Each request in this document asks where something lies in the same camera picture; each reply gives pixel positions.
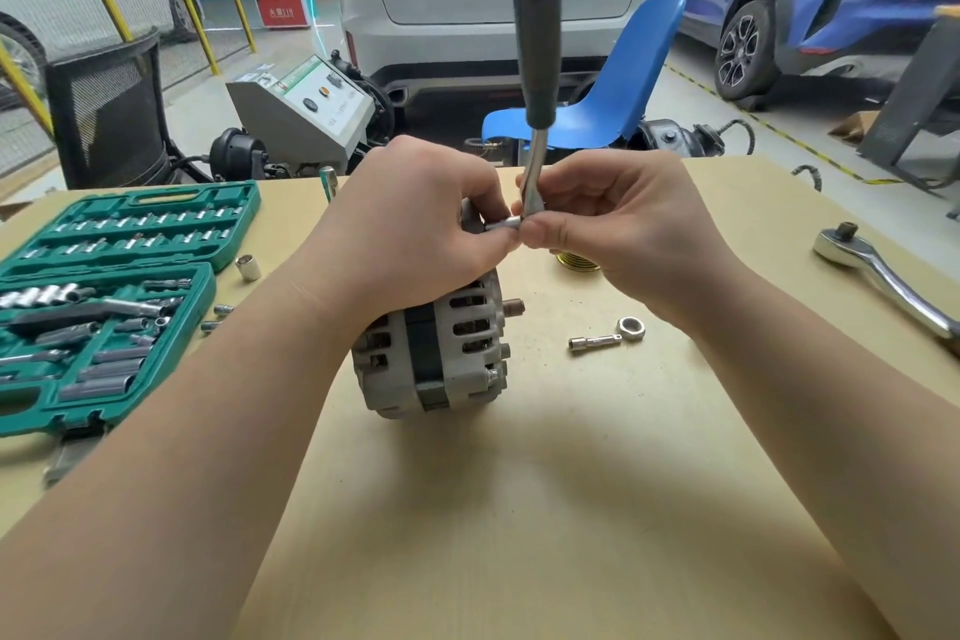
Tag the black round motor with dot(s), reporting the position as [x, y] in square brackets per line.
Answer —
[236, 153]

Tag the person's left thumb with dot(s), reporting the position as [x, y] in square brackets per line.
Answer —
[495, 246]

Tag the black mesh chair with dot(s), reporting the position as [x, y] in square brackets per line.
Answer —
[105, 114]

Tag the upright chrome socket bit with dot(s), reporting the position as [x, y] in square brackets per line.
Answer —
[328, 183]

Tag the short chrome socket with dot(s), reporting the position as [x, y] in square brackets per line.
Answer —
[248, 267]

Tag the grey metal latch plate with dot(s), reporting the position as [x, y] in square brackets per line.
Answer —
[67, 456]

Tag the brass grooved pulley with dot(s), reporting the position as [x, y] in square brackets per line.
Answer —
[577, 262]

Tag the grey metal stand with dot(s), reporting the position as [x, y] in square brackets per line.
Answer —
[911, 99]

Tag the set of chrome sockets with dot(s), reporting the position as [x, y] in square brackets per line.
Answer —
[97, 332]

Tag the blue plastic chair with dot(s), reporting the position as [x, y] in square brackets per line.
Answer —
[622, 84]

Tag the black engine part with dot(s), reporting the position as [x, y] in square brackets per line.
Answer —
[690, 137]

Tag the grey test machine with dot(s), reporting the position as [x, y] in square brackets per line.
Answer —
[300, 107]

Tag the silver car alternator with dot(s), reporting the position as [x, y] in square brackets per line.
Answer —
[442, 347]

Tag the green socket set case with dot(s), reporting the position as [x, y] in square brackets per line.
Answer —
[150, 223]

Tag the person's left forearm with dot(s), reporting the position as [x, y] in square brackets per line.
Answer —
[187, 452]

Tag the large chrome ratchet wrench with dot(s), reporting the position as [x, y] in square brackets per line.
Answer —
[885, 272]

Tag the small dark screwdriver bit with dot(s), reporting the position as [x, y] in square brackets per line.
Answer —
[223, 309]
[210, 325]

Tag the person's right thumb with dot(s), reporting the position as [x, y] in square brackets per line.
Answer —
[544, 233]

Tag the person's right forearm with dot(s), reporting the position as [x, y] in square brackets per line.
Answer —
[840, 437]

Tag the small chrome extension bar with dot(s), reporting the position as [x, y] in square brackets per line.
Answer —
[592, 342]

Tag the person's left hand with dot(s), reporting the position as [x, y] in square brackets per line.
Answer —
[409, 227]

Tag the brown cardboard piece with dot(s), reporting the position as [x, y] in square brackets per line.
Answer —
[853, 126]

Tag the person's right hand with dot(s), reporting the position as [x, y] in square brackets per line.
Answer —
[637, 227]

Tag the silver hex nut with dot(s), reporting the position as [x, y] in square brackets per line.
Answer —
[631, 329]

